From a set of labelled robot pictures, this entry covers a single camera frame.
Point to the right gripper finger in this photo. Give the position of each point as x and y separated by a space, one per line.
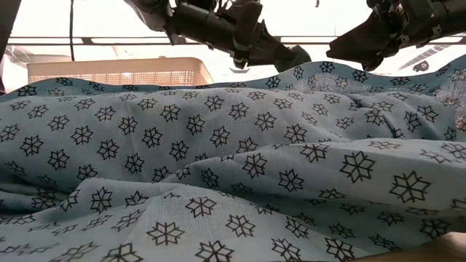
356 40
373 63

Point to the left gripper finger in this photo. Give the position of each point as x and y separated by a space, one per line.
271 51

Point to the dark green bandage roll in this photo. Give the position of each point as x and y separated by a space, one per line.
300 58

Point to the teal star-patterned cloth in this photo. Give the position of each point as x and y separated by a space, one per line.
218 163

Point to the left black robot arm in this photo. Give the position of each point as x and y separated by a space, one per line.
196 25

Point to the dark round background object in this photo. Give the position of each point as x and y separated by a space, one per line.
421 66

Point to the white plastic basket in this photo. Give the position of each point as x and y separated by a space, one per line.
109 67

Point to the black horizontal background rail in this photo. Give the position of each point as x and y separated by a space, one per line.
87 40

